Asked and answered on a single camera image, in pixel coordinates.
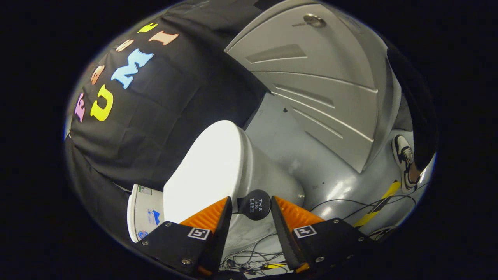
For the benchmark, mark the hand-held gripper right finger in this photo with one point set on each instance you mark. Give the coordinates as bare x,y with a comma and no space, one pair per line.
286,237

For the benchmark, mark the black backdrop cloth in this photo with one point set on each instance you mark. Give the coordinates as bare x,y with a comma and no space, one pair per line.
167,97

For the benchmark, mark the yellow black floor tape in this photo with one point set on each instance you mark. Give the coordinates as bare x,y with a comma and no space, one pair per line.
379,204

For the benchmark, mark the round metal cabinet lock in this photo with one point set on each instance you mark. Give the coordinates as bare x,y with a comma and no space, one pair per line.
314,20

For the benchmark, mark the black white sneaker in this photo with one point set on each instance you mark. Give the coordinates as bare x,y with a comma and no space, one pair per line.
404,161

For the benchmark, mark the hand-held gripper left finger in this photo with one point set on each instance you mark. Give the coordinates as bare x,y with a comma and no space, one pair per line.
220,237

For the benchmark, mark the black round lid knob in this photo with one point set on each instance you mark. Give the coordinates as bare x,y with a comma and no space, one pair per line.
253,204

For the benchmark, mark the person's leg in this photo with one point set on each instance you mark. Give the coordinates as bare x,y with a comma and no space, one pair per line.
418,112

